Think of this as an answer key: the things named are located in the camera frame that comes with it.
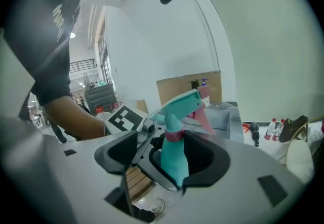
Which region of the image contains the wooden slat board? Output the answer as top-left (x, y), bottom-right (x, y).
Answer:
top-left (125, 166), bottom-right (153, 200)

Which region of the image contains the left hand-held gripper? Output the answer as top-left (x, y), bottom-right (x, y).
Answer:
top-left (104, 105), bottom-right (183, 193)

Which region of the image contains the red label water bottle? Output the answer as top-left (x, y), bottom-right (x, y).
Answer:
top-left (271, 118), bottom-right (286, 142)
top-left (264, 117), bottom-right (277, 141)

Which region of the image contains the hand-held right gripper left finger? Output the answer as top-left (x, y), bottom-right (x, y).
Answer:
top-left (0, 116), bottom-right (139, 224)

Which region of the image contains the black cloth bundle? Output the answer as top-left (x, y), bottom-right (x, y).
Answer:
top-left (249, 121), bottom-right (261, 148)

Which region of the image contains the gold wire chair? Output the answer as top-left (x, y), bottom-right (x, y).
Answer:
top-left (285, 115), bottom-right (324, 185)

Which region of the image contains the black railing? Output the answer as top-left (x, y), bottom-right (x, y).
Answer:
top-left (69, 58), bottom-right (97, 74)

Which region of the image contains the black bag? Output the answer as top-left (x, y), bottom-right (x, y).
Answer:
top-left (278, 115), bottom-right (309, 144)

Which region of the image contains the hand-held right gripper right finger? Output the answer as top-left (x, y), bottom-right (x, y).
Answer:
top-left (141, 129), bottom-right (312, 224)

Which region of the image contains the small cardboard box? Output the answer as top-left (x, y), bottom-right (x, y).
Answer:
top-left (136, 99), bottom-right (148, 114)

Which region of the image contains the person's left forearm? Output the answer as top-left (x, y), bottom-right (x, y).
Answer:
top-left (42, 93), bottom-right (106, 141)

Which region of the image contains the teal spray bottle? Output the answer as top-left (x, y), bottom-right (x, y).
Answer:
top-left (160, 137), bottom-right (190, 188)

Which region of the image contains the grey metal cabinet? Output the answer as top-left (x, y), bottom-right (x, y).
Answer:
top-left (181, 101), bottom-right (245, 143)

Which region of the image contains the person's black shirt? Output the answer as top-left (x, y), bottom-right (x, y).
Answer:
top-left (3, 0), bottom-right (102, 120)

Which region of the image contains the large cardboard box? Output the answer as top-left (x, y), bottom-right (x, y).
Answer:
top-left (156, 70), bottom-right (223, 108)

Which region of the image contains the person's white shoe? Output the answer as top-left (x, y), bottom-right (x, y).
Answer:
top-left (148, 198), bottom-right (166, 219)

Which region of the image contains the grey storage crate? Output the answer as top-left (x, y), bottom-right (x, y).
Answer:
top-left (84, 83), bottom-right (117, 110)

